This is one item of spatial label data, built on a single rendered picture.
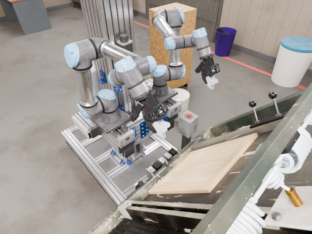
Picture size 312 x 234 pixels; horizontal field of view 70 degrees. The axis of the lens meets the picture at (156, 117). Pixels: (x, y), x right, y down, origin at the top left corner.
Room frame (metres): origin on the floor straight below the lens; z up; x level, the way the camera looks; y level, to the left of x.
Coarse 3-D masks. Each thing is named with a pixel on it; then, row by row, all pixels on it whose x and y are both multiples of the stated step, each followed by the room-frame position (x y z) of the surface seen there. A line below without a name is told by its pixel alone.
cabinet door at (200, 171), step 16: (224, 144) 0.86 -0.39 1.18; (240, 144) 0.75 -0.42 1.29; (192, 160) 0.88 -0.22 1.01; (208, 160) 0.76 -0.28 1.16; (224, 160) 0.67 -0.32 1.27; (176, 176) 0.76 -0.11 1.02; (192, 176) 0.66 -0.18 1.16; (208, 176) 0.58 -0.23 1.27; (160, 192) 0.67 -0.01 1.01; (176, 192) 0.59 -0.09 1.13; (192, 192) 0.53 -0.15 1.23; (208, 192) 0.48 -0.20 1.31
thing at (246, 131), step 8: (280, 120) 0.76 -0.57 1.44; (248, 128) 0.86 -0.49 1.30; (256, 128) 0.82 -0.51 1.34; (264, 128) 0.80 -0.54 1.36; (272, 128) 0.77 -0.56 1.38; (224, 136) 0.93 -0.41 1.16; (232, 136) 0.89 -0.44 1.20; (240, 136) 0.86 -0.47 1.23; (200, 144) 1.03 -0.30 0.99; (208, 144) 0.99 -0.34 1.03
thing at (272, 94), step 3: (270, 93) 0.87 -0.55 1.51; (273, 93) 0.87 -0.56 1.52; (276, 93) 0.87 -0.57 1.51; (270, 96) 0.86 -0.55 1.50; (273, 96) 0.86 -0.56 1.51; (276, 96) 0.86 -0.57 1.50; (273, 99) 0.85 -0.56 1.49; (273, 102) 0.85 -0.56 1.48; (276, 105) 0.83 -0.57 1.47; (276, 108) 0.82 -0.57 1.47; (276, 111) 0.81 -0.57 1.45; (276, 114) 0.80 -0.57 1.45; (279, 114) 0.78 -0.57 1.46
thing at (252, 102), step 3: (249, 102) 0.93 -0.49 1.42; (252, 102) 0.92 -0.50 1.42; (255, 102) 0.92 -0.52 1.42; (249, 105) 0.92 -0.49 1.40; (252, 105) 0.91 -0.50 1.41; (255, 105) 0.91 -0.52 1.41; (255, 111) 0.89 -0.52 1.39; (255, 114) 0.88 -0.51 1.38; (255, 117) 0.87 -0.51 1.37; (258, 120) 0.85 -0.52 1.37; (255, 123) 0.84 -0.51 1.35
